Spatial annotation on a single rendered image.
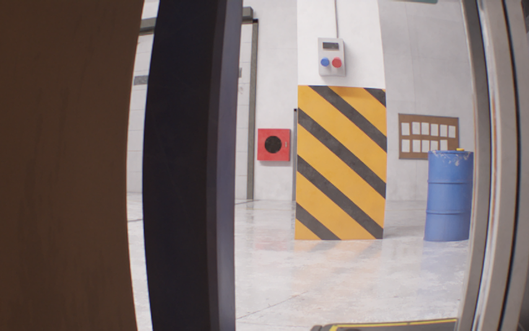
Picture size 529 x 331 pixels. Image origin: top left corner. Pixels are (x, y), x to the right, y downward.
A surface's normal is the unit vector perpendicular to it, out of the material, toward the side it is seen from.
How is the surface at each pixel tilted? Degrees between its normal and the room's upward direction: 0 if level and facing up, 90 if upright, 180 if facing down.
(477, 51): 90
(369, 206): 90
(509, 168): 90
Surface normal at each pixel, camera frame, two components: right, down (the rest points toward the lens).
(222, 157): 0.99, 0.02
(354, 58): -0.19, -0.02
